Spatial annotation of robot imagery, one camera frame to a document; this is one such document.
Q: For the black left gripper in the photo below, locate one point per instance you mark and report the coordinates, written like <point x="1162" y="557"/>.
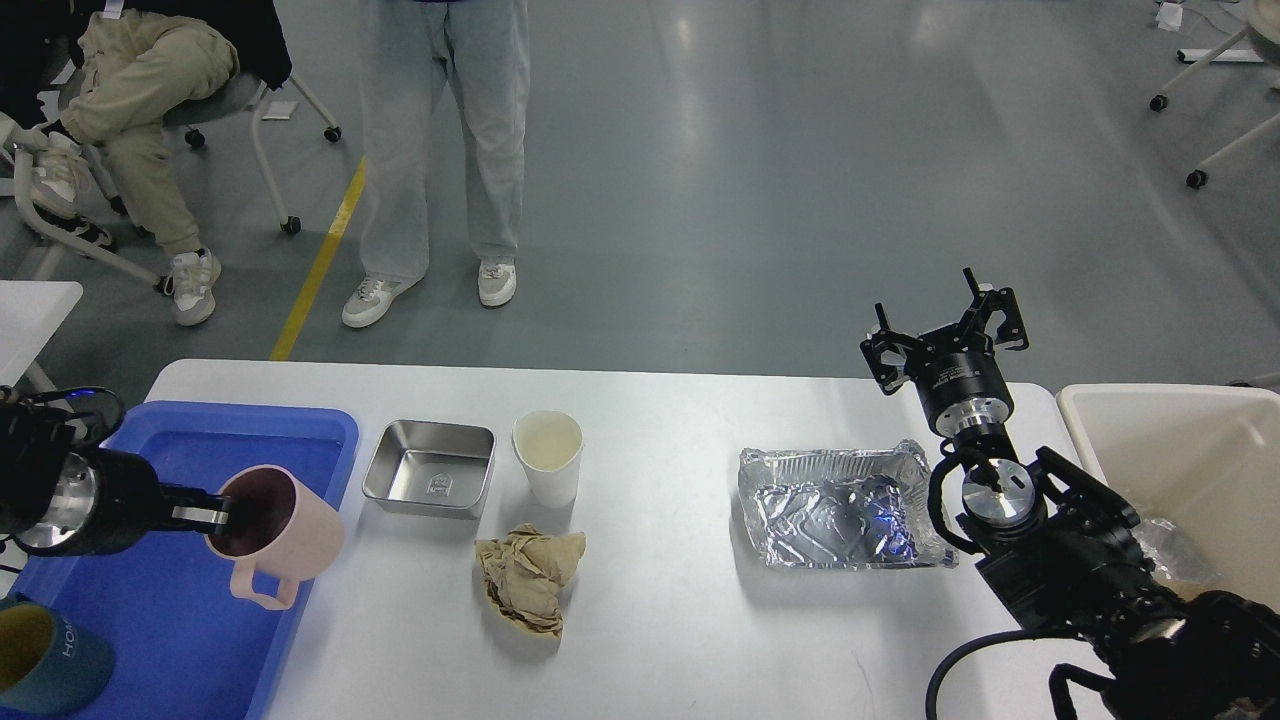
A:
<point x="107" y="500"/>

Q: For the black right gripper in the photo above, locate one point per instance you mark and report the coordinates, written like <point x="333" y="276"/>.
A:
<point x="959" y="385"/>

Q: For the pink ceramic mug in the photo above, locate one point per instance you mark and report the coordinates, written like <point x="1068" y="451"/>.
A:
<point x="280" y="535"/>

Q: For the stainless steel square tray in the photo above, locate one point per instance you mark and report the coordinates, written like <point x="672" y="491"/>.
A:
<point x="431" y="468"/>

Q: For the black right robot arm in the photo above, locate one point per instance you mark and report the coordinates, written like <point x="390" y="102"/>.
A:
<point x="1056" y="545"/>

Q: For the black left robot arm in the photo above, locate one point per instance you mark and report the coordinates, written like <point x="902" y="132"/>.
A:
<point x="39" y="431"/>

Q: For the dark teal mug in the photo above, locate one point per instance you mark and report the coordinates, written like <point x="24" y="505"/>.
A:
<point x="50" y="666"/>

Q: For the aluminium foil container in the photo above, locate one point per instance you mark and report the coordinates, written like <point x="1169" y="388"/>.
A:
<point x="841" y="508"/>

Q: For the white side table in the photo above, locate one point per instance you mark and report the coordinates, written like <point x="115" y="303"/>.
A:
<point x="31" y="311"/>

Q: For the white plastic bin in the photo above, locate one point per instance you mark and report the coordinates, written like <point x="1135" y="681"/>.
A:
<point x="1204" y="457"/>

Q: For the crumpled clear plastic bag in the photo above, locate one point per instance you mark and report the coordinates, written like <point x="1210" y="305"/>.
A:
<point x="1178" y="562"/>

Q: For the crumpled brown paper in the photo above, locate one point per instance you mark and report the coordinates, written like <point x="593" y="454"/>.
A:
<point x="524" y="574"/>

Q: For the white paper cup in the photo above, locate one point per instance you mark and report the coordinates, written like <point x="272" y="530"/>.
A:
<point x="549" y="446"/>

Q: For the grey office chair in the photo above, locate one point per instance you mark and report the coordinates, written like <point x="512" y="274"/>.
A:
<point x="242" y="93"/>

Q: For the seated person in khaki trousers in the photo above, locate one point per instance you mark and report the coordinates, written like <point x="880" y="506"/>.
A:
<point x="140" y="60"/>

